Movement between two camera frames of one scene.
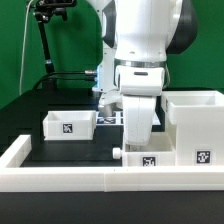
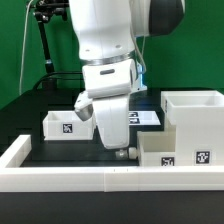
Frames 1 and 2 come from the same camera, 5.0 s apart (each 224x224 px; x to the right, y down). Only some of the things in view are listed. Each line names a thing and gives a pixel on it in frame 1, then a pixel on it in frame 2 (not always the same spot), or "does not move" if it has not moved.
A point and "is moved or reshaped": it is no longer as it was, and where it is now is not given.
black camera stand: x=42 y=13 does not move
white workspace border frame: x=17 y=175 does not move
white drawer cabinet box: x=195 y=120 does not move
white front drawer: x=160 y=151 is moved or reshaped
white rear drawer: x=69 y=125 does not move
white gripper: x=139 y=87 to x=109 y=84
